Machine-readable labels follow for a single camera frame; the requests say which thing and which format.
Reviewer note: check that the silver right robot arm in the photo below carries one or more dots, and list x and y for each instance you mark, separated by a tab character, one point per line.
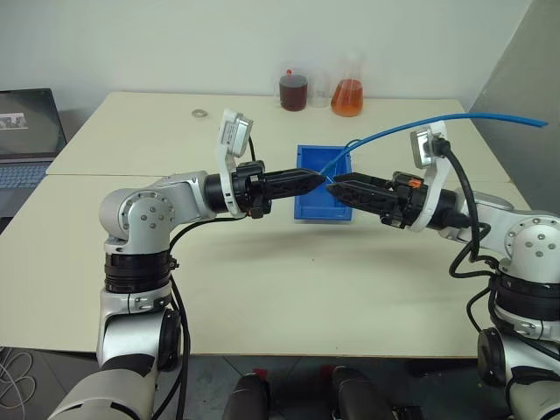
534	240

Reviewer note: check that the dark rounded shape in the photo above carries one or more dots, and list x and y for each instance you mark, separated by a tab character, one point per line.
354	396
247	398

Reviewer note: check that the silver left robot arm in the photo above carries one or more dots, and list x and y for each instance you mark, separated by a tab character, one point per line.
144	214

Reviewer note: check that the blue plastic bin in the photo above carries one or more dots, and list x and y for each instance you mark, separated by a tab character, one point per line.
315	210

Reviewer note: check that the grey laptop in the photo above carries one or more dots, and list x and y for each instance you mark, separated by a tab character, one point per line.
26	131

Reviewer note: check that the beaker with dark brown liquid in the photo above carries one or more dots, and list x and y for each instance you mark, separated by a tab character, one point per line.
293	94

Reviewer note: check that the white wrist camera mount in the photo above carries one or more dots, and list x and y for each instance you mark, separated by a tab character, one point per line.
229	131
437	175

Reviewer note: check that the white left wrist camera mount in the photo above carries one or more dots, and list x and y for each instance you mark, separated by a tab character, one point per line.
229	131

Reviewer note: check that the flask with orange liquid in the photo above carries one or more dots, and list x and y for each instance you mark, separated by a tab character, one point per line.
347	100

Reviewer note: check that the empty clear glass beaker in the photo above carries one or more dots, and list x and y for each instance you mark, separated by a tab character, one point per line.
318	98

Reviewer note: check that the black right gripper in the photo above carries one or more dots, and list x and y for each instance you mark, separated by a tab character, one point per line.
404	201

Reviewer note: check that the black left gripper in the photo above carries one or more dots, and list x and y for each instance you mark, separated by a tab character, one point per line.
249	188

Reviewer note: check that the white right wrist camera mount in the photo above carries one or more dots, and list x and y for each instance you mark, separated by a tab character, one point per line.
437	175

